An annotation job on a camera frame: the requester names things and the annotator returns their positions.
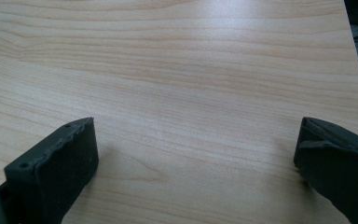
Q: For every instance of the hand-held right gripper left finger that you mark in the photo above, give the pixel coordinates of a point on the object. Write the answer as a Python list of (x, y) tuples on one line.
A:
[(62, 168)]

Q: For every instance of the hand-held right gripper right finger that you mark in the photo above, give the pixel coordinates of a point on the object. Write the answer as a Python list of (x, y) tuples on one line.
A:
[(338, 168)]

